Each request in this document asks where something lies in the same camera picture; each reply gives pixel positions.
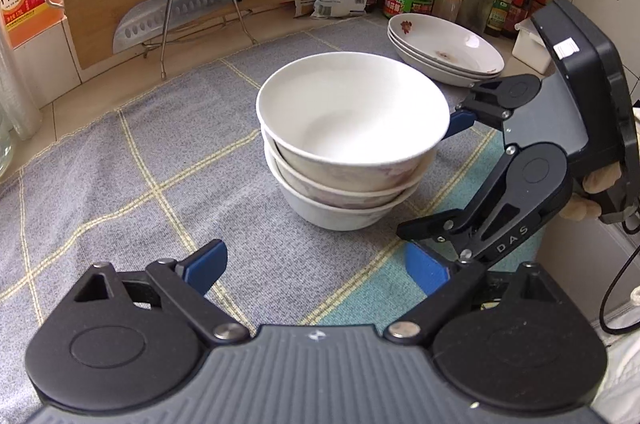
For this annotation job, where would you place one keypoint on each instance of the white plastic box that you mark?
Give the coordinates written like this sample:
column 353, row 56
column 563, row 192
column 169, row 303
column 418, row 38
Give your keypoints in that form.
column 532, row 48

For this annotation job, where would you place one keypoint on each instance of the yellow-lid spice jar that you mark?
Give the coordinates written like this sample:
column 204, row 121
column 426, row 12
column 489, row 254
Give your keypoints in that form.
column 446, row 6

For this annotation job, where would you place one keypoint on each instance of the small green-label bottle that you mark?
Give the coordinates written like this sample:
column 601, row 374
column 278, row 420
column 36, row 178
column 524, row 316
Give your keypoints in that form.
column 497, row 18

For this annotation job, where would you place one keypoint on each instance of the person's right hand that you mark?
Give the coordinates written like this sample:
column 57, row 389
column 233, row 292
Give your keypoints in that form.
column 600, row 181

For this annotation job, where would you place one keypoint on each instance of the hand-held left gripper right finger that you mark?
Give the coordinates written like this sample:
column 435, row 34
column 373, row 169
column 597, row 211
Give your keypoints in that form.
column 425, row 274

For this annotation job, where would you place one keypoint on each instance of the white pink-flower bowl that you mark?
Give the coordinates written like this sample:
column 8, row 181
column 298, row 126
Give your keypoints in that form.
column 300, row 181
column 340, row 216
column 350, row 113

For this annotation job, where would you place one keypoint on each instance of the grey checked cloth mat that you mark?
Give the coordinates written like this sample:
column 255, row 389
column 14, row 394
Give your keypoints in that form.
column 125, row 184

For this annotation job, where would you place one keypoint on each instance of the white fruit-print plate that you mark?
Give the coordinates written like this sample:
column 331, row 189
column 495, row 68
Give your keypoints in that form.
column 425, row 64
column 445, row 79

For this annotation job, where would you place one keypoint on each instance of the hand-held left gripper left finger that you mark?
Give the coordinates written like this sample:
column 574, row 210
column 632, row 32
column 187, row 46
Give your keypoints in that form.
column 207, row 266

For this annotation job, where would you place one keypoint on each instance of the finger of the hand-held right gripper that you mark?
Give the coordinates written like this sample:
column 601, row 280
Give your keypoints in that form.
column 480, row 229
column 462, row 121

